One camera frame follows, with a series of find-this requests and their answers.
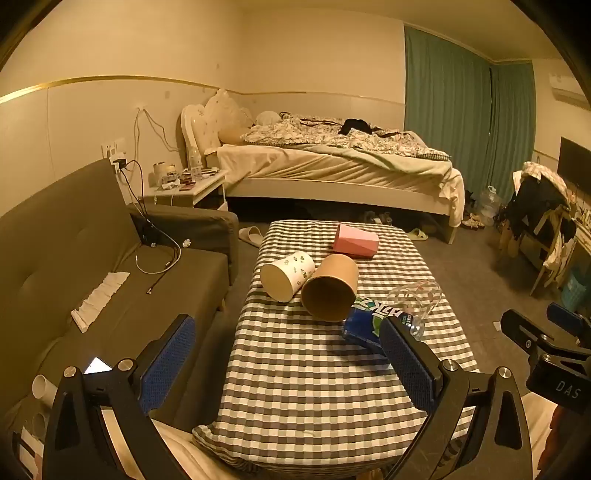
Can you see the black wall charger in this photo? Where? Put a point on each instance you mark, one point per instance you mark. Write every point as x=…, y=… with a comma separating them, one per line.
x=119, y=163

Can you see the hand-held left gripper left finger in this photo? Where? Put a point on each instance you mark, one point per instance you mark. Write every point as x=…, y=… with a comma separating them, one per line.
x=168, y=364

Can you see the white nightstand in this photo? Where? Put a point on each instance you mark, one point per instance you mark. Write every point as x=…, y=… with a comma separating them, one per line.
x=194, y=191

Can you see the white floral paper cup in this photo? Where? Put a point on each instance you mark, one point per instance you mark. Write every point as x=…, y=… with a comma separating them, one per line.
x=286, y=277

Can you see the pile of clothes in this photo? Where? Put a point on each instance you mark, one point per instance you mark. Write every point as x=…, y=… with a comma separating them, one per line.
x=535, y=194

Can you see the folded white cloth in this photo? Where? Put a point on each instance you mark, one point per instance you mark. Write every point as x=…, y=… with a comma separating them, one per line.
x=99, y=297

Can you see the clear glass cup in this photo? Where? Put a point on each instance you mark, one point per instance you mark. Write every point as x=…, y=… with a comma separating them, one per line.
x=415, y=295

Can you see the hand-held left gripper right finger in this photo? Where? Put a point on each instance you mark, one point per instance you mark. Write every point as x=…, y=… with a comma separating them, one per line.
x=408, y=364

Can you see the cream pillow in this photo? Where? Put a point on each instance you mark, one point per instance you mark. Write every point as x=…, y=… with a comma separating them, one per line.
x=224, y=115

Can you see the white bed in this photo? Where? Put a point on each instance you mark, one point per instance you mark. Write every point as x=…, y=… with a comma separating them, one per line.
x=323, y=177

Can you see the black television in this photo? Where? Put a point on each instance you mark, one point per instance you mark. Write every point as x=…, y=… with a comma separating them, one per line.
x=575, y=159

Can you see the clear water jug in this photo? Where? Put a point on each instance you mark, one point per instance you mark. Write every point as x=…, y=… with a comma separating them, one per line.
x=487, y=205

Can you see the white bed headboard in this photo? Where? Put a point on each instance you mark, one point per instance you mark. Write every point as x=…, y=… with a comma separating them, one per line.
x=189, y=134

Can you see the wide green curtain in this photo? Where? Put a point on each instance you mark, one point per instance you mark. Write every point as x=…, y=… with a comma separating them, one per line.
x=445, y=92

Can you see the blue plastic basket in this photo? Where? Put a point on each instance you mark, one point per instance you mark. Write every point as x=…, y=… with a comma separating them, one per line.
x=572, y=288

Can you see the pink paper cup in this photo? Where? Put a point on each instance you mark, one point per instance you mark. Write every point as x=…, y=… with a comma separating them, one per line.
x=354, y=242

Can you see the olive fabric sofa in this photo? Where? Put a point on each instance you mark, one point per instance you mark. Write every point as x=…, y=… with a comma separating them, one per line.
x=60, y=249

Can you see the white jar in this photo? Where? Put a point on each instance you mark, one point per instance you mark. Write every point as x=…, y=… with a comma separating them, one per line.
x=164, y=174

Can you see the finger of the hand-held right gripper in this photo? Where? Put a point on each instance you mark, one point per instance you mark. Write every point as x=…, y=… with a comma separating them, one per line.
x=519, y=325
x=565, y=318

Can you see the white air conditioner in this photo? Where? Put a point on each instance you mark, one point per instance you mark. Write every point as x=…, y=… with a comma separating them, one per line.
x=567, y=87

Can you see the narrow green curtain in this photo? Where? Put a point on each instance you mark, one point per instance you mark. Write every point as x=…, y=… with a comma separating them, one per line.
x=512, y=110

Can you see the green slipper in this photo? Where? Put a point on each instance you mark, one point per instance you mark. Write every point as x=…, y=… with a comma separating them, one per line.
x=418, y=235

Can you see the checked tablecloth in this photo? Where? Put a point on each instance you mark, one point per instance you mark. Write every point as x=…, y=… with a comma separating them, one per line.
x=300, y=383

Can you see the floral blanket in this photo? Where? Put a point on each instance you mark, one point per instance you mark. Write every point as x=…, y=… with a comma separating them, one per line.
x=314, y=134

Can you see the brown paper cup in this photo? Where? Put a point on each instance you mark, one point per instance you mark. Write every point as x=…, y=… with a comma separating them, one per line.
x=330, y=290

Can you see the black garment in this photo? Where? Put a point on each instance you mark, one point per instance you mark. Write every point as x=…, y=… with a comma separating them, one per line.
x=354, y=126

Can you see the person's right forearm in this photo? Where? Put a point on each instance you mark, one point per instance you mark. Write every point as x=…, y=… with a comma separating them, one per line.
x=570, y=443

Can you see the beige slippers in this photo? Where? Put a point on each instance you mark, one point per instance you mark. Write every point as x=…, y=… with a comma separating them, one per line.
x=251, y=235

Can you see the wooden chair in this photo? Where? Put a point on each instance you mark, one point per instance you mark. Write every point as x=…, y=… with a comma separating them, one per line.
x=551, y=249

